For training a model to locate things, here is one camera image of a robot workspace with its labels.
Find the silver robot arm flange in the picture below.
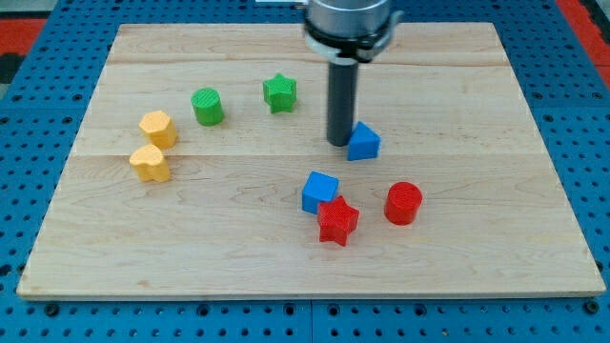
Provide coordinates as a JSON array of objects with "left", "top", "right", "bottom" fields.
[{"left": 303, "top": 0, "right": 404, "bottom": 66}]

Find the blue cube block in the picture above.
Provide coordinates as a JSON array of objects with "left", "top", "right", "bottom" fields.
[{"left": 301, "top": 171, "right": 339, "bottom": 214}]

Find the red star block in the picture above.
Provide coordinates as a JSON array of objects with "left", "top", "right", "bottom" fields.
[{"left": 317, "top": 195, "right": 359, "bottom": 247}]

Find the green star block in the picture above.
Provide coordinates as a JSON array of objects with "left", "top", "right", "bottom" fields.
[{"left": 262, "top": 73, "right": 296, "bottom": 114}]

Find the blue triangle block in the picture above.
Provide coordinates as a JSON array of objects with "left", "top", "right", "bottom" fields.
[{"left": 347, "top": 121, "right": 381, "bottom": 161}]

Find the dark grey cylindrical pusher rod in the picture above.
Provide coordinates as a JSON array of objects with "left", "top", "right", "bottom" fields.
[{"left": 326, "top": 63, "right": 358, "bottom": 147}]

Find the light wooden board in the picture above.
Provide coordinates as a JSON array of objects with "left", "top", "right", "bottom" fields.
[{"left": 17, "top": 23, "right": 606, "bottom": 301}]

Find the red cylinder block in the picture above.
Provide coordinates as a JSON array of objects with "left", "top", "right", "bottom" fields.
[{"left": 384, "top": 181, "right": 423, "bottom": 226}]

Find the green cylinder block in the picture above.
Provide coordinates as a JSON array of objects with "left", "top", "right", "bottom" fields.
[{"left": 191, "top": 88, "right": 224, "bottom": 126}]

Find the yellow hexagon block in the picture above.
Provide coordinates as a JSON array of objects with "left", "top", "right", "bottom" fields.
[{"left": 138, "top": 111, "right": 177, "bottom": 149}]

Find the yellow heart block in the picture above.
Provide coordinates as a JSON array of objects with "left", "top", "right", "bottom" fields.
[{"left": 129, "top": 144, "right": 171, "bottom": 182}]

